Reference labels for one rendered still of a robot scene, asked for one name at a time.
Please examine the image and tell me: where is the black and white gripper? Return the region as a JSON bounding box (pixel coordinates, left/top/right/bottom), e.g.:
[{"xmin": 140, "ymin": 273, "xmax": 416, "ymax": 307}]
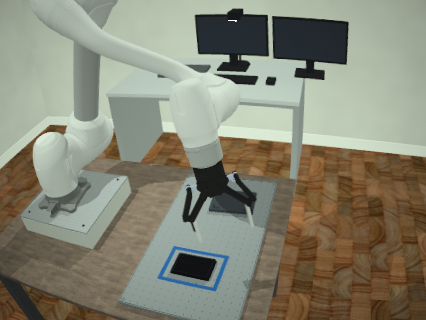
[{"xmin": 182, "ymin": 160, "xmax": 257, "ymax": 243}]

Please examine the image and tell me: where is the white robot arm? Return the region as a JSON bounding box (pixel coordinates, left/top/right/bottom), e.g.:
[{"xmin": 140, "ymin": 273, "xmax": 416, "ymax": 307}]
[{"xmin": 30, "ymin": 0, "xmax": 241, "ymax": 216}]

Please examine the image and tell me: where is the blue tape outline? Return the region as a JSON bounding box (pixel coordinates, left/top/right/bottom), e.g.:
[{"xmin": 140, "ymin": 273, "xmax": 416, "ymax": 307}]
[{"xmin": 157, "ymin": 246, "xmax": 229, "ymax": 291}]

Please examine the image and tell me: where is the black well plate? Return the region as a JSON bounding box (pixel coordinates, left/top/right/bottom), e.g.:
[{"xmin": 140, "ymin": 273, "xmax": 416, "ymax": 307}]
[{"xmin": 170, "ymin": 253, "xmax": 217, "ymax": 281}]

